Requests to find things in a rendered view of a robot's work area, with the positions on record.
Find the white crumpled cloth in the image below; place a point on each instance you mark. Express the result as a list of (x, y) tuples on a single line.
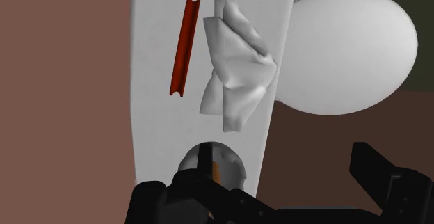
[(237, 67)]

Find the grey round orange-striped object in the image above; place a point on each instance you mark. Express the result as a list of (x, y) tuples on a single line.
[(229, 169)]

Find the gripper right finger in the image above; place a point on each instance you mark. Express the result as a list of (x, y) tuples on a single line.
[(403, 189)]

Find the red long channel-shaped bar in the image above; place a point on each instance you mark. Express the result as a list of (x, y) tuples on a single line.
[(184, 47)]

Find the white toilet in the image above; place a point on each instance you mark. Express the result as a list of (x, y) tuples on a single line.
[(156, 121)]

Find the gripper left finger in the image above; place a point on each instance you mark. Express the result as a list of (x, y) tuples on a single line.
[(190, 199)]

